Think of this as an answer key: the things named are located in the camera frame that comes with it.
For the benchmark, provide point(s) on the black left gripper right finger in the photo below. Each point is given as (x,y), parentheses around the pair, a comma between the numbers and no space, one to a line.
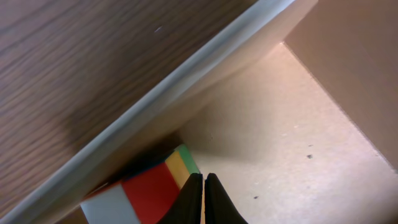
(219,208)

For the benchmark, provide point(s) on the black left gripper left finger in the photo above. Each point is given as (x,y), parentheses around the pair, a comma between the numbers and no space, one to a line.
(186,209)

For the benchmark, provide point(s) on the multicoloured puzzle cube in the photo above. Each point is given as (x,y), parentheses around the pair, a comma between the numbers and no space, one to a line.
(144,196)

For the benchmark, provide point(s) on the white open cardboard box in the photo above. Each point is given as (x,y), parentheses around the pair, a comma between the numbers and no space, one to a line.
(293,104)

